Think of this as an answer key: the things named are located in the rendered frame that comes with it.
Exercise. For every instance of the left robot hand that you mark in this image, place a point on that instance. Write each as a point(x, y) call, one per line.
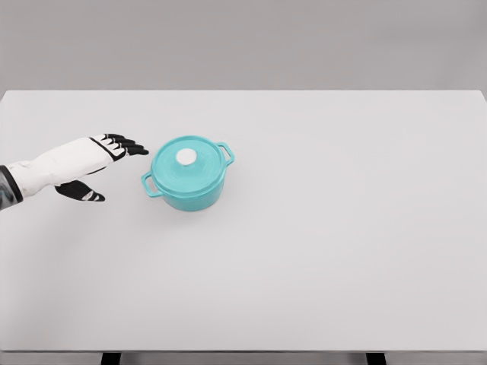
point(84, 156)

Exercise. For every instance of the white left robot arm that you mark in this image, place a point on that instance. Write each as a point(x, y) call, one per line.
point(30, 174)

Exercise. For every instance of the teal pot lid white knob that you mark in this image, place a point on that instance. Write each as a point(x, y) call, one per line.
point(186, 163)

